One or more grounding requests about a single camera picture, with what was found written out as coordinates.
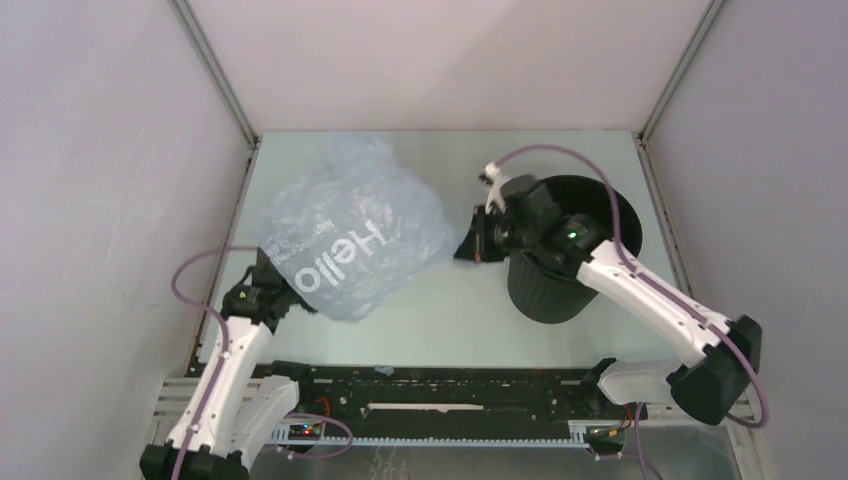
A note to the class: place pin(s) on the small circuit board with leds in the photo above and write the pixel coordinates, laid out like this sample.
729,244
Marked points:
305,432

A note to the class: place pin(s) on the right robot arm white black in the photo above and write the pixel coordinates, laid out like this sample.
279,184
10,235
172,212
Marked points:
715,359

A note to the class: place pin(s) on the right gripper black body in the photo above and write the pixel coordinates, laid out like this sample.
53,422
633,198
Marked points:
499,236

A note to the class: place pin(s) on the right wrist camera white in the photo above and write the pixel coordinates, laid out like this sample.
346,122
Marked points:
493,177

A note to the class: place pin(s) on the black ribbed trash bin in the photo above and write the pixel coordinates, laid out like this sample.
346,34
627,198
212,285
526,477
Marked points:
543,283

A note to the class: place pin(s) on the light blue plastic trash bag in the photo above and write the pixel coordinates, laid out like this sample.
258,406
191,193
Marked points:
349,234

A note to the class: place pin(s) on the right aluminium frame post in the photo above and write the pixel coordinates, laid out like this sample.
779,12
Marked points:
694,45

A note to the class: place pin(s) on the left aluminium frame post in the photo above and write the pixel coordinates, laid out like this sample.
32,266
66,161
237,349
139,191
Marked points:
205,53

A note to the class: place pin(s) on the aluminium frame post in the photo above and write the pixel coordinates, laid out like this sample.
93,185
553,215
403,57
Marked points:
205,53
694,45

